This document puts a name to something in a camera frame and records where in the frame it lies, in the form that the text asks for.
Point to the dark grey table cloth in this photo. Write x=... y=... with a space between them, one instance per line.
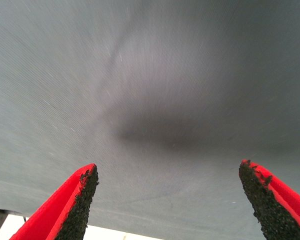
x=150 y=75

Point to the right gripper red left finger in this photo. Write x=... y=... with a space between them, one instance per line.
x=55 y=212

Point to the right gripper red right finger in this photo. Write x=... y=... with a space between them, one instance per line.
x=277 y=205

